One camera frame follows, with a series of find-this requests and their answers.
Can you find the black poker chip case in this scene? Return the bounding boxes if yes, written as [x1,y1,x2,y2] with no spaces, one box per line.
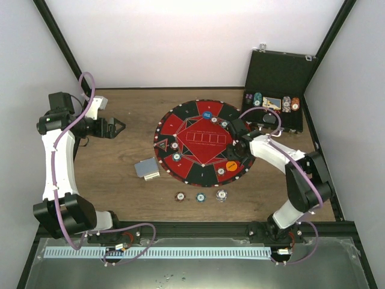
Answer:
[241,48,316,133]

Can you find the orange round blind button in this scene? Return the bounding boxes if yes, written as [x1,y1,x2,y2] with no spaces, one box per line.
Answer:
[226,161,238,172]

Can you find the round red black poker mat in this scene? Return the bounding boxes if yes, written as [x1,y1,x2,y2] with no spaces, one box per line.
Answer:
[153,99,255,187]

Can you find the black round button in case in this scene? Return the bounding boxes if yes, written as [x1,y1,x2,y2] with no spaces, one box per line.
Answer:
[262,113,276,124]

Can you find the teal poker chip stack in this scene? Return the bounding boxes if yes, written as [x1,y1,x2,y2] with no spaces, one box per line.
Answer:
[196,193,206,202]

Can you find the white card deck box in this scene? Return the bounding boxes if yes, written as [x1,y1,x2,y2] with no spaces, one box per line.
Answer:
[144,172,160,181]

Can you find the orange chips in case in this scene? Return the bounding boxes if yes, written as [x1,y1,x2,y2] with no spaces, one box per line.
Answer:
[291,98,300,111]

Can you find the red poker chip stack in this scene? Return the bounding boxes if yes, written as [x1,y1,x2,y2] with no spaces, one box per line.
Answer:
[174,192,186,202]

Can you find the purple cable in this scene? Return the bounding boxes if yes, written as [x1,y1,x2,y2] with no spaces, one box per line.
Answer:
[238,107,325,266]
[51,72,157,268]

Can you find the card box in case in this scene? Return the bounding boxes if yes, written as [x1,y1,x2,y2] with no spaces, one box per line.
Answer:
[262,97,282,110]

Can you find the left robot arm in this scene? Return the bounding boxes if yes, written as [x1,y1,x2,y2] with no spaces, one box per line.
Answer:
[33,92,126,243]

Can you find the blue round blind button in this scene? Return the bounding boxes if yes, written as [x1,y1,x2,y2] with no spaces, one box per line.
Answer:
[202,111,212,120]

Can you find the grey chips in case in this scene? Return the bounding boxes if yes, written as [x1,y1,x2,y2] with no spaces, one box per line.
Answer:
[282,96,291,113]

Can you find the purple chips in case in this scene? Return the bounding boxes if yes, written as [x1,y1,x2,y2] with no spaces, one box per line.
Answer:
[245,94,253,104]

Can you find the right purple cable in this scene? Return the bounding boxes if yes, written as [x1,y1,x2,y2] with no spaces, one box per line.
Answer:
[238,107,325,266]

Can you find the light blue slotted rail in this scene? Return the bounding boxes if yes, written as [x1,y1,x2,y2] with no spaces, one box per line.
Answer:
[44,246,271,259]

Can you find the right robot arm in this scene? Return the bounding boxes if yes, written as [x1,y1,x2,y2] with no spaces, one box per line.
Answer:
[226,118,335,243]

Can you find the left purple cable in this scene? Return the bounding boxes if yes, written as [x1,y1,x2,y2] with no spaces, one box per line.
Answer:
[51,72,157,268]

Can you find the teal chips in case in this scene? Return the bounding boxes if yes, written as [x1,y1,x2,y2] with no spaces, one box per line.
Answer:
[253,92,262,107]

